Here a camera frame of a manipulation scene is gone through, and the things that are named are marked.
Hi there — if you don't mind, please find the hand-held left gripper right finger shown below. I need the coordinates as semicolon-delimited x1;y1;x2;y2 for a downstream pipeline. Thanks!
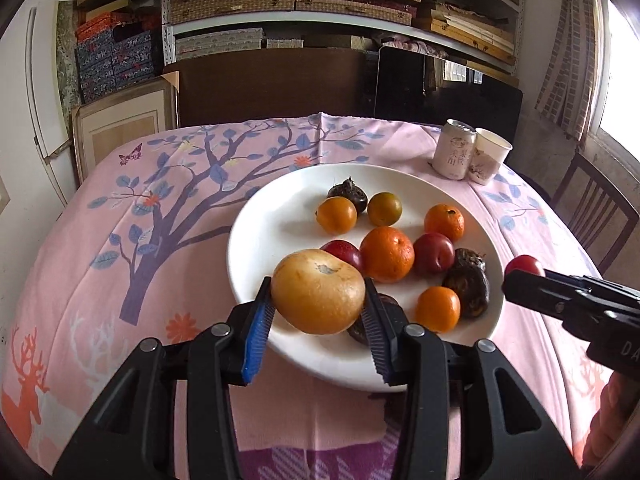
361;276;578;480

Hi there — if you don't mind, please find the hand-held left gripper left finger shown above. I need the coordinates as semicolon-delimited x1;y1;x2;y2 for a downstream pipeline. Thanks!
52;276;277;480

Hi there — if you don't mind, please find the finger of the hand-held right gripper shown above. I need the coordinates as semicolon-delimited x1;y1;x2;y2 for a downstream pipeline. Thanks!
501;269;603;322
542;269;640;302

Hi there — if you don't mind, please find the small red tomato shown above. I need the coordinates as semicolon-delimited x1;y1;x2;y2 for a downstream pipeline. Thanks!
505;255;546;277

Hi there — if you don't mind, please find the large dark water chestnut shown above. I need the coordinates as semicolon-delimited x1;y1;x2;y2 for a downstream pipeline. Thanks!
442;265;491;319

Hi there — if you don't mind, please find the large yellow pear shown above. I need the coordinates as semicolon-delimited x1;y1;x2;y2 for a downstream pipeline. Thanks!
271;249;366;336

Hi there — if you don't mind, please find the small dark water chestnut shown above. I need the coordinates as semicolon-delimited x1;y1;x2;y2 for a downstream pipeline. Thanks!
327;176;369;214
452;247;487;273

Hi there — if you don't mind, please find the large orange mandarin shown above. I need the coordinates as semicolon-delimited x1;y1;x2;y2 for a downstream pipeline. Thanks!
359;226;416;283

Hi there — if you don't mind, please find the red plum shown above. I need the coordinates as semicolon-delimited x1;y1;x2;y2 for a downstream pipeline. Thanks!
320;240;364;272
413;232;456;276

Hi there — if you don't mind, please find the white round plate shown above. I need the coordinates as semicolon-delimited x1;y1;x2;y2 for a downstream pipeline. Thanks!
226;162;505;393

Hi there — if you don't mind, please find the small spotted orange mandarin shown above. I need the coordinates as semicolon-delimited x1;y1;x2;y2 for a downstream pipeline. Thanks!
424;203;465;243

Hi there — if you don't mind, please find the yellow orange round fruit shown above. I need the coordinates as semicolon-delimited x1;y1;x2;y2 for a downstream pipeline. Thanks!
315;196;358;235

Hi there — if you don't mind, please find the greenish yellow round fruit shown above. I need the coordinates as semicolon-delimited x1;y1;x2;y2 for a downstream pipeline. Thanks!
367;191;403;227

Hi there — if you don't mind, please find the person's right hand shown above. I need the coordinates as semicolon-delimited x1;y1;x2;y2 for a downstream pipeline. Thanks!
582;370;637;468

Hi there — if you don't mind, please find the dark wooden chair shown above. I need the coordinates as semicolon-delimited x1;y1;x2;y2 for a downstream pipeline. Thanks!
550;152;640;276

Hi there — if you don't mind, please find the pink printed tablecloth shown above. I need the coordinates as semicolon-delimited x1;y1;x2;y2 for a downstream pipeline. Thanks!
0;112;616;480

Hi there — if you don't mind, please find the white paper cup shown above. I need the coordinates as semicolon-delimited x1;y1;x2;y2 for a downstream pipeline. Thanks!
467;127;513;187

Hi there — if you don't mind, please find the pale drink can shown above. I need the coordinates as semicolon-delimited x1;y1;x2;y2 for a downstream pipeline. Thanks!
431;119;478;181

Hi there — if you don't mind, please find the bright window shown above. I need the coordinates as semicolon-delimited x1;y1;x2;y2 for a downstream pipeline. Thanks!
597;0;640;147

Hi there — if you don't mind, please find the black glossy panel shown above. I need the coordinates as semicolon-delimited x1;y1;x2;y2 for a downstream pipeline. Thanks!
374;45;523;133

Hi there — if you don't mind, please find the checked beige curtain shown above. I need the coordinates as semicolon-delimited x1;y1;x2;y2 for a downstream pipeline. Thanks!
535;0;608;141

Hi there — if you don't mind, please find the brown wooden board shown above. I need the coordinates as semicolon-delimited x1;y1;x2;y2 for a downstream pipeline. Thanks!
162;47;378;128

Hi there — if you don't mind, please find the stack of yellow flat boxes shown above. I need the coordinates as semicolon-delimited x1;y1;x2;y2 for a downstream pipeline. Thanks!
417;0;518;66

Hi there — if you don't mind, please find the stack of blue floral boxes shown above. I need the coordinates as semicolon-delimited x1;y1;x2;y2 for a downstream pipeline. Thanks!
75;30;163;103

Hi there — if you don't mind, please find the white metal shelf rack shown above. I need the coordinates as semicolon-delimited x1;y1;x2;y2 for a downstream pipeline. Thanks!
160;0;523;75

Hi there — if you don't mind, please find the white door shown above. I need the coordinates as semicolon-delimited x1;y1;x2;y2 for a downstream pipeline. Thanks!
25;7;76;201

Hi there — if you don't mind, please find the stack of orange patterned boxes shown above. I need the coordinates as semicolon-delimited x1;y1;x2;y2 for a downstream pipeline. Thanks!
75;12;123;41

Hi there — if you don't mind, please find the light wooden picture frame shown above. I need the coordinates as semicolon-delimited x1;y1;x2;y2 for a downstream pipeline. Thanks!
71;77;178;183

